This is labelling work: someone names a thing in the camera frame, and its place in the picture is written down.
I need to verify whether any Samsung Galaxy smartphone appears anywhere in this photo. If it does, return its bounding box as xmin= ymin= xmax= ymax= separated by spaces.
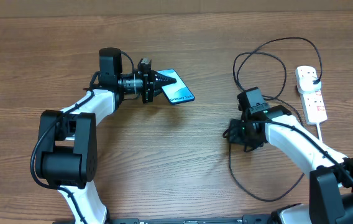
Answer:
xmin=158 ymin=69 xmax=195 ymax=105

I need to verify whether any black USB charging cable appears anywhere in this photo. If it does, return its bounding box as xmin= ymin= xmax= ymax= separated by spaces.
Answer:
xmin=222 ymin=37 xmax=323 ymax=202

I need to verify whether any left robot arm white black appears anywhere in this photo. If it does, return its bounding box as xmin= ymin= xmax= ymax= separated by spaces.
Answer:
xmin=30 ymin=47 xmax=177 ymax=223

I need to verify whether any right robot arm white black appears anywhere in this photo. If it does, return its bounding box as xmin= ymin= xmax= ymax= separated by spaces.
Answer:
xmin=223 ymin=87 xmax=353 ymax=224

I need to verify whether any white charger plug adapter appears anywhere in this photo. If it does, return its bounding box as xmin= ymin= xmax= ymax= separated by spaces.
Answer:
xmin=297 ymin=77 xmax=322 ymax=94

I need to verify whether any white power strip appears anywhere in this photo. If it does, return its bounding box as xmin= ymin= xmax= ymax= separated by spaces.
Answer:
xmin=295 ymin=65 xmax=328 ymax=126

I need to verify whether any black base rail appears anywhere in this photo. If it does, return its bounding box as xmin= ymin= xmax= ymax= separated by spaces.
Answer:
xmin=105 ymin=214 xmax=280 ymax=224

